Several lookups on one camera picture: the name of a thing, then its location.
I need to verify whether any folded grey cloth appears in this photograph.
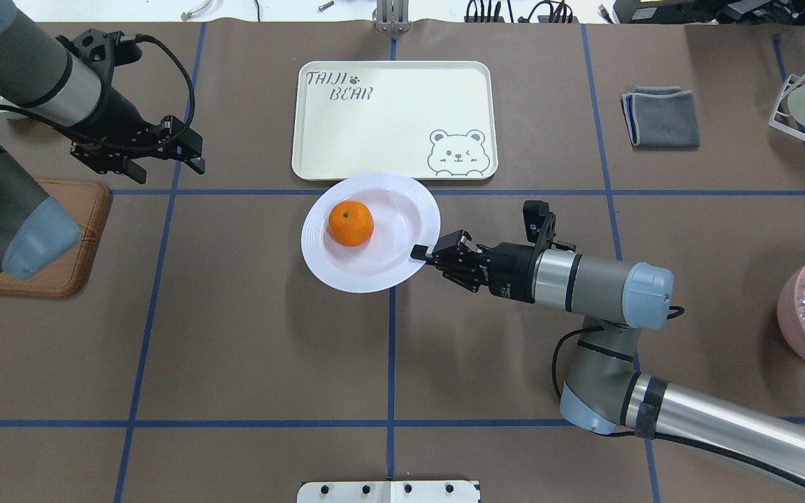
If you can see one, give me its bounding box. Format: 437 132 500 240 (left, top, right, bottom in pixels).
622 86 700 150

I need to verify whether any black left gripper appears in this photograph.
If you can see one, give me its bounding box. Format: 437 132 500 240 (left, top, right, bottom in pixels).
71 90 205 184

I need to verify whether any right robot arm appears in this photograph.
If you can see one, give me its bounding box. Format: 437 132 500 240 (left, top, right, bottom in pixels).
411 231 805 499

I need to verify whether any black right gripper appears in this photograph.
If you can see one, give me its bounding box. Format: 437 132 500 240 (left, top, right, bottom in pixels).
409 231 536 305

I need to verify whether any white round plate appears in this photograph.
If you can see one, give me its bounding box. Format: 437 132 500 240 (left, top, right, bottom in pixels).
300 172 441 293

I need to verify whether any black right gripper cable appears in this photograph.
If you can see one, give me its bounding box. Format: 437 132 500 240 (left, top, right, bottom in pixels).
551 306 686 406

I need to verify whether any cream bear tray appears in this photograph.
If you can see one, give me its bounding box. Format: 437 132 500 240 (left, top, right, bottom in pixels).
291 61 499 181

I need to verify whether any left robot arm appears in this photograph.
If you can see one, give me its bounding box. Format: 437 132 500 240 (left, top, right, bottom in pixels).
0 1 205 280

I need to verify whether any orange mandarin fruit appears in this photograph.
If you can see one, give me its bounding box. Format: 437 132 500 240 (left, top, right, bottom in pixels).
327 200 375 247

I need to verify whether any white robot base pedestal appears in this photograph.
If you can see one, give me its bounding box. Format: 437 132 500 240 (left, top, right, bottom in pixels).
296 480 481 502

